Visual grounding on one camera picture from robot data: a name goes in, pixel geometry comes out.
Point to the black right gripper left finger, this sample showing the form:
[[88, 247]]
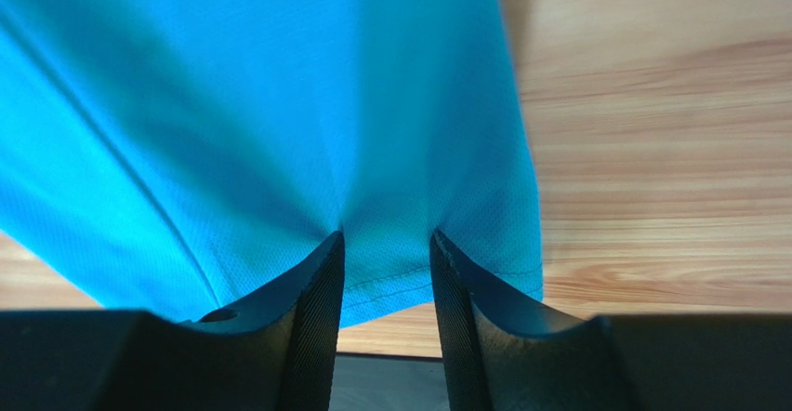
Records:
[[273, 349]]

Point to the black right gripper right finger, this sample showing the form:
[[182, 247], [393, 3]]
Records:
[[502, 350]]

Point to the blue t shirt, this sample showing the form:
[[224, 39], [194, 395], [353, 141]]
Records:
[[175, 155]]

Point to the black base mat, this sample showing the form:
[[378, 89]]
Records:
[[388, 382]]

